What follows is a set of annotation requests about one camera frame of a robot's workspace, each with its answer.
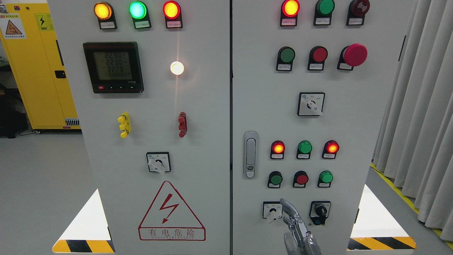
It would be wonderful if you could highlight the lower white rotary switch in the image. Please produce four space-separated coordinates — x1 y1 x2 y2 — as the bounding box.
262 201 282 224

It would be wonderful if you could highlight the door rotary switch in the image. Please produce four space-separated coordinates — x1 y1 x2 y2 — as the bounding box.
146 152 171 173
297 92 325 117

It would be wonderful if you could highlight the grey cabinet right door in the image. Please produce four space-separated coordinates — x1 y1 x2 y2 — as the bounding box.
232 0 417 255

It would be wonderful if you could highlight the yellow safety cabinet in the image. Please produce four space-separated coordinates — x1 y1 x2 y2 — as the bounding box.
1 3 80 130

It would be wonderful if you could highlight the red indicator light left door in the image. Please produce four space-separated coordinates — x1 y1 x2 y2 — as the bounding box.
163 0 183 29

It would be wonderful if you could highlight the lit red light middle right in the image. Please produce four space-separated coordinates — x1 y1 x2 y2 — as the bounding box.
321 140 339 159

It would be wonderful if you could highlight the red button lower centre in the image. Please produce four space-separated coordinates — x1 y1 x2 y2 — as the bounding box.
292 171 309 188

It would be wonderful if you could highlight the green indicator light left door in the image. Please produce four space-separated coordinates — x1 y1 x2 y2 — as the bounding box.
129 1 151 29

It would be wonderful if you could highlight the white indicator light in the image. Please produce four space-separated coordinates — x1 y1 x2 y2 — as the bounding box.
170 61 185 75

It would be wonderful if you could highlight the yellow indicator light left door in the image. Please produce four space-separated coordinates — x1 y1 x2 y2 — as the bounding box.
94 2 117 30

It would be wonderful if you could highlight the left door rotary switch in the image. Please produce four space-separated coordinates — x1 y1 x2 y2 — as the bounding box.
146 152 171 173

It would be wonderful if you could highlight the lit red light middle left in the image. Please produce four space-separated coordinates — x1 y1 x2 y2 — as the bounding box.
270 140 285 160

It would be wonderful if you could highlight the red push button upper row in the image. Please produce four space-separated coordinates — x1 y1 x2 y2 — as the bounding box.
307 46 328 71

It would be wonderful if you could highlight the red lightning warning sticker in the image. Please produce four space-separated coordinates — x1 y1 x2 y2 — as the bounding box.
138 181 206 242

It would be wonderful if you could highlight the red mushroom emergency stop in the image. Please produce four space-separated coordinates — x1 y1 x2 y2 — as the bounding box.
337 43 368 71

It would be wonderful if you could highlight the green button lower right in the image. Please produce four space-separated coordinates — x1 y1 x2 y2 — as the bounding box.
317 170 334 188

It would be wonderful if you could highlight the green light middle centre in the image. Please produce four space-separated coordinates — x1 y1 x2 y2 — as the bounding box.
296 140 313 160

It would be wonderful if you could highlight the green button lower left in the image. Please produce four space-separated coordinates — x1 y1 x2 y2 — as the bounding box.
267 171 283 188

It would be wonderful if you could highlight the grey cabinet left door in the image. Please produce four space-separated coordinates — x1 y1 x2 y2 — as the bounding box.
48 0 231 255

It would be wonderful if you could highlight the black key selector switch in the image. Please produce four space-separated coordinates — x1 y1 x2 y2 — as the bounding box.
309 201 331 225

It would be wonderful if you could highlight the silver door handle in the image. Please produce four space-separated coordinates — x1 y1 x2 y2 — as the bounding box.
243 131 258 178

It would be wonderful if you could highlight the right door upper rotary switch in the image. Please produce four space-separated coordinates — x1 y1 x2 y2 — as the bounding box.
297 92 325 117

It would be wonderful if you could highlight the green push button upper row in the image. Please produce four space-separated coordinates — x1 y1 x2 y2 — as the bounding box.
276 46 296 72

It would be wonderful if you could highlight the red indicator light top right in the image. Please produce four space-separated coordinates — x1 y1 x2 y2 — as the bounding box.
280 0 300 27

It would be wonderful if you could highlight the yellow terminal connector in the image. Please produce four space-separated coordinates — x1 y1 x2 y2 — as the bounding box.
117 112 131 138

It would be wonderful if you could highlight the red terminal connector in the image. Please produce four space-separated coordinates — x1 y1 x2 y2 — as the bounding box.
178 112 188 138

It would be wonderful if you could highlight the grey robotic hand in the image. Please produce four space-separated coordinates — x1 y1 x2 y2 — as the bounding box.
280 198 322 255

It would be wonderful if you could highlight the dark red buzzer top right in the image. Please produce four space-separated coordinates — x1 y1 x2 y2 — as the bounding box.
346 0 370 26

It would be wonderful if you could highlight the grey cabinet door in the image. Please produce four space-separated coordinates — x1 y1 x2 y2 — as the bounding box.
232 0 417 255
48 0 231 255

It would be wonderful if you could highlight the grey curtain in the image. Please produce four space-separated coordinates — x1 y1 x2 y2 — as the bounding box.
373 0 453 242

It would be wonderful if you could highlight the black digital power meter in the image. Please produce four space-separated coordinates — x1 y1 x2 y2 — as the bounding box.
83 41 144 94

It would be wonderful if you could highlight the lit red light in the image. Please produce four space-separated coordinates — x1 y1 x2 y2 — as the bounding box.
270 140 285 160
321 140 339 159

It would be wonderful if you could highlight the green indicator light top right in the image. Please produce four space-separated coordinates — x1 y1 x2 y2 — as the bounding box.
313 0 335 26

